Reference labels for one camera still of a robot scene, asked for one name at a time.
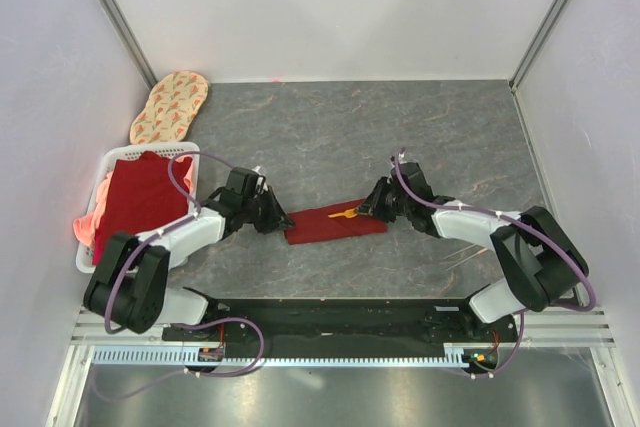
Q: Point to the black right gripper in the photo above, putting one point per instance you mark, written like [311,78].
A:
[373,200]

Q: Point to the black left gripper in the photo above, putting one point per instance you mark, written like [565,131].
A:
[276,214]

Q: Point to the orange plastic fork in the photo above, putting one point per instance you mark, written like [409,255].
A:
[348,214]

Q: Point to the red cloth napkin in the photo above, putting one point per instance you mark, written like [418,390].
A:
[313,225]

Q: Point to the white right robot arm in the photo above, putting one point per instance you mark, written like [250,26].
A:
[540,265]

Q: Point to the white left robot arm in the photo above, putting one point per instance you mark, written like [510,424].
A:
[129,284]

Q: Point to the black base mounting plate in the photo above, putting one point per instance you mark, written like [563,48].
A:
[343,327]

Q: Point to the red cloth in basket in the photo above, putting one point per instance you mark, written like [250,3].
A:
[144,194]

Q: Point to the floral oval placemat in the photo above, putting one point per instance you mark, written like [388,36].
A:
[170,109]

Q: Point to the salmon pink cloth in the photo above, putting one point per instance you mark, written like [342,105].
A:
[85,227]

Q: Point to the white plastic basket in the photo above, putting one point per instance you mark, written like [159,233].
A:
[171,150]

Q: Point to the white slotted cable duct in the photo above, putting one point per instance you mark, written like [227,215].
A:
[198,357]

